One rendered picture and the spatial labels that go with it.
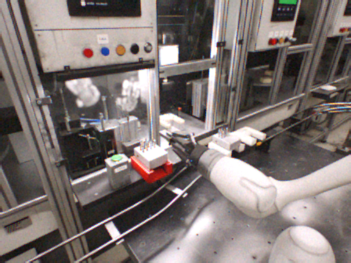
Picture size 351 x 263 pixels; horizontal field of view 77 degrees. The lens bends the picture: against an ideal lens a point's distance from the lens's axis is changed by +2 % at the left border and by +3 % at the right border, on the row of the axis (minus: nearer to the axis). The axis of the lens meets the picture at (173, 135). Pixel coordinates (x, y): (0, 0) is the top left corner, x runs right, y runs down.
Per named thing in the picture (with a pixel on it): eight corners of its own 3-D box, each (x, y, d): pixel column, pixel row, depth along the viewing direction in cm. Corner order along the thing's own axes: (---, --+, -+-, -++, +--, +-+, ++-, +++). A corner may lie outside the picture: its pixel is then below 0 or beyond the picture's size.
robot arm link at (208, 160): (233, 151, 64) (217, 142, 68) (210, 162, 59) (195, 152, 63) (229, 176, 68) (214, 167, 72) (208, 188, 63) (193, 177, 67)
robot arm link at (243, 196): (201, 178, 59) (219, 193, 68) (251, 214, 48) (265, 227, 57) (226, 146, 60) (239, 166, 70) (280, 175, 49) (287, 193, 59)
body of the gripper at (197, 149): (213, 167, 71) (194, 154, 78) (215, 145, 67) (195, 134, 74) (197, 176, 67) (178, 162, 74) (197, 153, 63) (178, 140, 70)
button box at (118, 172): (113, 189, 89) (110, 165, 83) (106, 179, 94) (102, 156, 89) (132, 181, 93) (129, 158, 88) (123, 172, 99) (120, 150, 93)
